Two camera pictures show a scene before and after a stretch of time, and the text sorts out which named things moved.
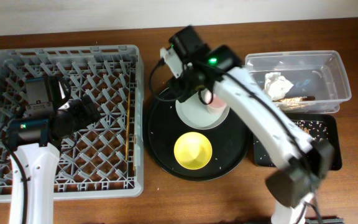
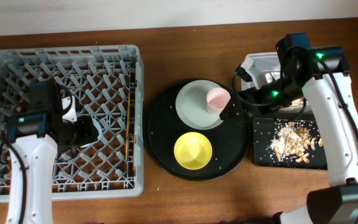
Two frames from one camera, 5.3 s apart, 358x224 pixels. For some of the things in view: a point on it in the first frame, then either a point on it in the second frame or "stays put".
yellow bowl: [192, 150] stays put
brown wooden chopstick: [135, 142] stays put
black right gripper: [184, 86] -> [239, 104]
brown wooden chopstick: [127, 127] stays put
